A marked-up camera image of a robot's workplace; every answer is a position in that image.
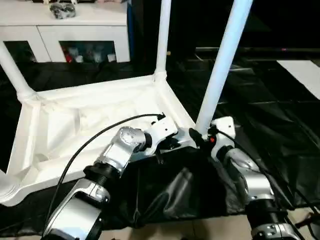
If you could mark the white plastic table top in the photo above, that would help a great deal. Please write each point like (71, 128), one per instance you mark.
(87, 105)

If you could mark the black table mat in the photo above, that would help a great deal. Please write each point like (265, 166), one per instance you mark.
(262, 125)

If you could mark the white flat board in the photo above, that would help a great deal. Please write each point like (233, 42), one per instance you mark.
(305, 75)

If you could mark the blue curtain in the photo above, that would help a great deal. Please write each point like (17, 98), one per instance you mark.
(131, 30)

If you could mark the white glass-door cabinet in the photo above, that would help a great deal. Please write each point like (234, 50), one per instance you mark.
(75, 30)

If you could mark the bag of black parts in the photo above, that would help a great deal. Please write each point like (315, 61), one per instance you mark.
(62, 11)

